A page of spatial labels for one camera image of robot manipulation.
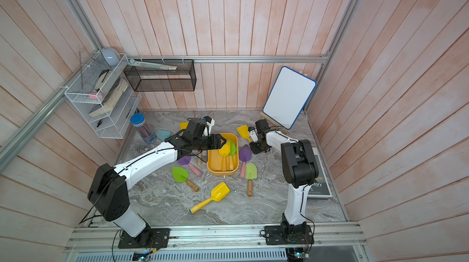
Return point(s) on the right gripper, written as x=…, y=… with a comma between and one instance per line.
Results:
x=254, y=149

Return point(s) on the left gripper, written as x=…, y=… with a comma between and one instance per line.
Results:
x=215, y=142

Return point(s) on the yellow scoop shovel yellow handle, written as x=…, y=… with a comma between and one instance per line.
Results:
x=243, y=131

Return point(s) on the purple shovel pink handle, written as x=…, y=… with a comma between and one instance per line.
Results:
x=186, y=161
x=245, y=155

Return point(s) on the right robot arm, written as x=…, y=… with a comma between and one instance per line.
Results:
x=299, y=164

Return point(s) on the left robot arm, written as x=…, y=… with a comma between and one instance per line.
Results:
x=109, y=190

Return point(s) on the light blue plastic shovel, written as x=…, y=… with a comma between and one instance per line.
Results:
x=162, y=135

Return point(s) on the yellow plastic storage box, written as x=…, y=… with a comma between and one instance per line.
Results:
x=219, y=165

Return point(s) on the light green box on basket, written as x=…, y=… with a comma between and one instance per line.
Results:
x=150, y=66

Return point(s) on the wooden easel stand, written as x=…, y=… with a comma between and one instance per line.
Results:
x=274, y=124

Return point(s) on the blue lid pencil jar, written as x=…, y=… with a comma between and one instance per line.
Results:
x=146, y=133

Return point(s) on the large yellow plastic scoop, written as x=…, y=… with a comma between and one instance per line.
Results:
x=217, y=194

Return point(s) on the Twins story book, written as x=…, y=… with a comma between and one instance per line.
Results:
x=320, y=188

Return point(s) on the grey round bowl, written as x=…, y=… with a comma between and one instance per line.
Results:
x=111, y=56

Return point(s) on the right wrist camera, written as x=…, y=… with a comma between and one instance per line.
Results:
x=252, y=134

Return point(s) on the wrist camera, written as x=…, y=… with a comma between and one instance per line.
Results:
x=252, y=134
x=209, y=124

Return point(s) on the yellow square shovel wooden handle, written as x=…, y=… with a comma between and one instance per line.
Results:
x=183, y=125

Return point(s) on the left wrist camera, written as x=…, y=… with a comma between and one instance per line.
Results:
x=209, y=124

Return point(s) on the green shovel wooden handle left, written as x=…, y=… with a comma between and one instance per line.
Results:
x=181, y=175

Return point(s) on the light green shovel wooden handle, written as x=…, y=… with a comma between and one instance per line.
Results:
x=250, y=175

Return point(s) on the white board blue frame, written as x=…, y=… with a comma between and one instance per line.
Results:
x=288, y=97

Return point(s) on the black wire basket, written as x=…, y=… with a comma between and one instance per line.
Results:
x=184, y=79

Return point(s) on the book on wire shelf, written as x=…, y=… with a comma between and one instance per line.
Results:
x=111, y=99

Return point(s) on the white wire shelf rack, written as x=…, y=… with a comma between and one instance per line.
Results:
x=91, y=87

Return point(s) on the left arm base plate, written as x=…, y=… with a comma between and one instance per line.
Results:
x=150, y=238

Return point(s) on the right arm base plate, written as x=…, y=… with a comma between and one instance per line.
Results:
x=284, y=234

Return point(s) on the aluminium front rail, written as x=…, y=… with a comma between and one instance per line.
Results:
x=103, y=239

